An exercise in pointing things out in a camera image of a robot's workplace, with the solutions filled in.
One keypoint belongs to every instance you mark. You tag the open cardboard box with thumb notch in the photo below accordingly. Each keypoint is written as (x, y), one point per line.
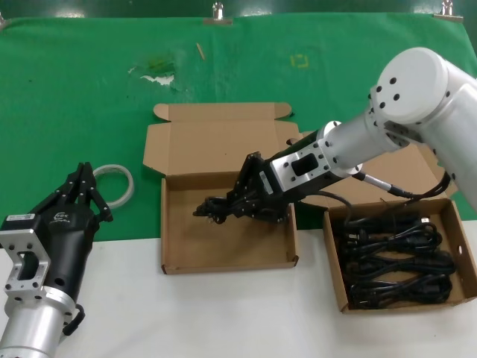
(194, 246)

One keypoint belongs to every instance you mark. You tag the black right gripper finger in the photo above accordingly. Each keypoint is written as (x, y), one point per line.
(255, 169)
(238, 186)

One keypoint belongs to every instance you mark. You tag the silver wrist bracket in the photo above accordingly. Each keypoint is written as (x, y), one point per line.
(287, 175)
(15, 238)

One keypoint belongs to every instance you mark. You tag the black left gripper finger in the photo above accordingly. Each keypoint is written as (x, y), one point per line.
(93, 194)
(63, 190)

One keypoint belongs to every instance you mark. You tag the small wooden stick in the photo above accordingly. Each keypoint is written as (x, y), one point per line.
(201, 51)

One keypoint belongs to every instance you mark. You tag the silver left wrist bracket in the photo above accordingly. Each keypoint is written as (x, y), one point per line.
(15, 238)

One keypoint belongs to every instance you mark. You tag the open cardboard box with round hole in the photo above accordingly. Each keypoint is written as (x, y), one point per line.
(459, 276)

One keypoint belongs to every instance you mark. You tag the silver right wrist bracket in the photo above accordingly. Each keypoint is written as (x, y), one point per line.
(287, 175)

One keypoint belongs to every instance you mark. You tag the clear tape roll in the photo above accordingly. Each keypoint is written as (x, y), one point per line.
(126, 179)

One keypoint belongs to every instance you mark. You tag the green table cloth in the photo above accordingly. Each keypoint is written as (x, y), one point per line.
(74, 93)

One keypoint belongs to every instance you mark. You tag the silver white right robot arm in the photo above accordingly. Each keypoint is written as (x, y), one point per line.
(410, 108)

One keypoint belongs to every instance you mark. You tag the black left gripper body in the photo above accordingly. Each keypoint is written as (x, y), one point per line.
(67, 242)

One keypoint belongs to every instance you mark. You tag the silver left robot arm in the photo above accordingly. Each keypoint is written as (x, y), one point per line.
(33, 328)

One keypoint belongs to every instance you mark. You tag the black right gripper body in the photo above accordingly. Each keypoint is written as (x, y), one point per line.
(268, 203)

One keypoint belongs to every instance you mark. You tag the silver binder clip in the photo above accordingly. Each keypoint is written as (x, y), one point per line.
(447, 13)
(217, 16)

